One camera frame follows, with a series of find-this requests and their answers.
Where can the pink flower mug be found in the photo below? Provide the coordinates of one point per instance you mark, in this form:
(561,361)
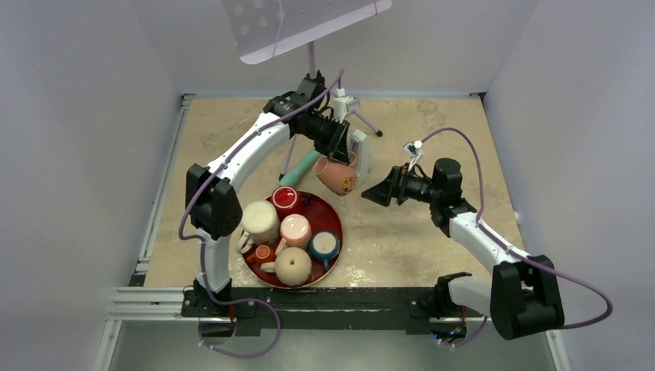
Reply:
(339,178)

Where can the pink upside-down mug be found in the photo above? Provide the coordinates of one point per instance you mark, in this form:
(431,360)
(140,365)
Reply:
(295,231)

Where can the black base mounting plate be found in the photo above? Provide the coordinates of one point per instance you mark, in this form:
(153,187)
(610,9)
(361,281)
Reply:
(412,310)

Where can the red mug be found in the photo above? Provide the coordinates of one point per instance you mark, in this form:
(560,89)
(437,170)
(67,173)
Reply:
(287,201)

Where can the purple music stand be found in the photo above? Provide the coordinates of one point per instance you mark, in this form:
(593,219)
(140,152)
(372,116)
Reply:
(266,29)

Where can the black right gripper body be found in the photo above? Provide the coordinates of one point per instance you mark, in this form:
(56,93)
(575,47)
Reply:
(420,188)

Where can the white metronome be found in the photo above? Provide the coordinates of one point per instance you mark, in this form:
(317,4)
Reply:
(364,162)

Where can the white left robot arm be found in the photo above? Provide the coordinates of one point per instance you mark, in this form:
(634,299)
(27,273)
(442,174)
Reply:
(212,209)

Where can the round red tray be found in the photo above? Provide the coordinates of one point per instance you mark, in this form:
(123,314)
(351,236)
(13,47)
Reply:
(320,214)

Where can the beige round upside-down mug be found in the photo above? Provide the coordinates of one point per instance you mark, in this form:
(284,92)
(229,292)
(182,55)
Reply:
(292,267)

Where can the blue striped mug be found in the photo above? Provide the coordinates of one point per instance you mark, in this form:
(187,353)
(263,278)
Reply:
(324,247)

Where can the teal recorder flute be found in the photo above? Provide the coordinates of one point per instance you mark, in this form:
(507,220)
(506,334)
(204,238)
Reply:
(293,177)

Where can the small orange cup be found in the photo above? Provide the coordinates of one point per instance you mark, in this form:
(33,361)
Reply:
(261,255)

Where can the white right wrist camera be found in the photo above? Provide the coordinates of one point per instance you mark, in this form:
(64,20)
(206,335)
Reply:
(414,149)

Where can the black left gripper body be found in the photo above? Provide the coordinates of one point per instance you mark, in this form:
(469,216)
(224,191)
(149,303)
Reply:
(320,131)

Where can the tall cream upside-down mug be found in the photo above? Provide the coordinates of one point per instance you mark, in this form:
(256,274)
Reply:
(261,226)

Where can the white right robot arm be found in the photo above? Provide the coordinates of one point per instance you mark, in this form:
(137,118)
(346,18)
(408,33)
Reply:
(523,296)

